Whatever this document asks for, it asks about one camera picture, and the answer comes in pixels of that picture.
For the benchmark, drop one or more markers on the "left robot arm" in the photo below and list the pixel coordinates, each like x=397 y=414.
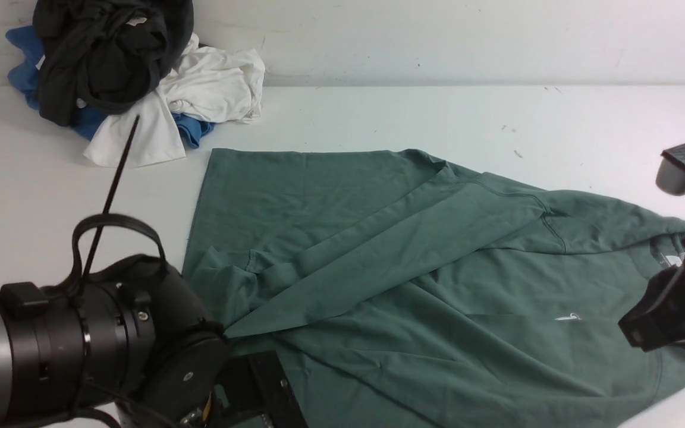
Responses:
x=137 y=349

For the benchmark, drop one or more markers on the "white crumpled garment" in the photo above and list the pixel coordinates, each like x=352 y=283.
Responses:
x=206 y=86

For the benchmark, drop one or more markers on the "dark green crumpled garment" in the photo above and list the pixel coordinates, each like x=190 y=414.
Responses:
x=109 y=54

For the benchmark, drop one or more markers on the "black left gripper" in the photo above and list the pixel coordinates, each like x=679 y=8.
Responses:
x=252 y=387

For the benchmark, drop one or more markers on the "green long-sleeved shirt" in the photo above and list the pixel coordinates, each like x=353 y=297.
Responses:
x=401 y=290

